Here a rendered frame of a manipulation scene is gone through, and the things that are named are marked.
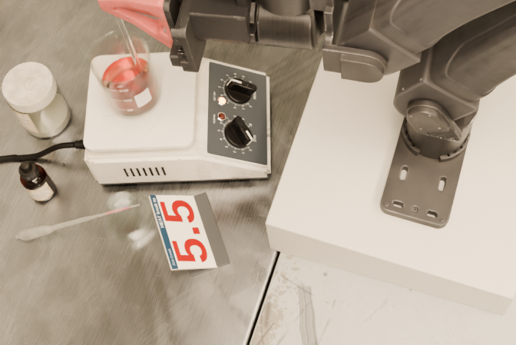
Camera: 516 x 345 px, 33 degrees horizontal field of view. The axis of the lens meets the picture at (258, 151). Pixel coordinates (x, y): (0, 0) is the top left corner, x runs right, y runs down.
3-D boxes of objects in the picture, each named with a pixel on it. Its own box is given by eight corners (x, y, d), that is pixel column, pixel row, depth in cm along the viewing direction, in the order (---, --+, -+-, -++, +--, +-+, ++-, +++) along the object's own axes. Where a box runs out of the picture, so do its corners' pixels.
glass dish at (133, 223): (163, 225, 97) (160, 218, 95) (120, 251, 96) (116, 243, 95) (140, 188, 100) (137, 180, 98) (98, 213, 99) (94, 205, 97)
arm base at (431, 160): (386, 182, 82) (460, 203, 81) (434, 9, 89) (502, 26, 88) (378, 211, 89) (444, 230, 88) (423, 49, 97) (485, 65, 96)
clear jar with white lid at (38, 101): (55, 87, 107) (35, 51, 100) (81, 120, 104) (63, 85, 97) (14, 115, 106) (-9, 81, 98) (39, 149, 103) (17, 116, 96)
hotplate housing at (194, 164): (270, 83, 105) (266, 46, 98) (272, 182, 99) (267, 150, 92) (88, 91, 106) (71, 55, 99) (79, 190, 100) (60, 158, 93)
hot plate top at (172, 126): (197, 54, 98) (196, 50, 97) (194, 149, 93) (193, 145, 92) (92, 59, 99) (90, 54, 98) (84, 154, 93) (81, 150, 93)
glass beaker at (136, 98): (170, 77, 96) (157, 33, 89) (157, 127, 94) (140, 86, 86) (110, 69, 97) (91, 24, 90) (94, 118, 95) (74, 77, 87)
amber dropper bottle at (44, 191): (31, 179, 101) (12, 152, 95) (57, 178, 101) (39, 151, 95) (28, 203, 100) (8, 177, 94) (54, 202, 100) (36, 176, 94)
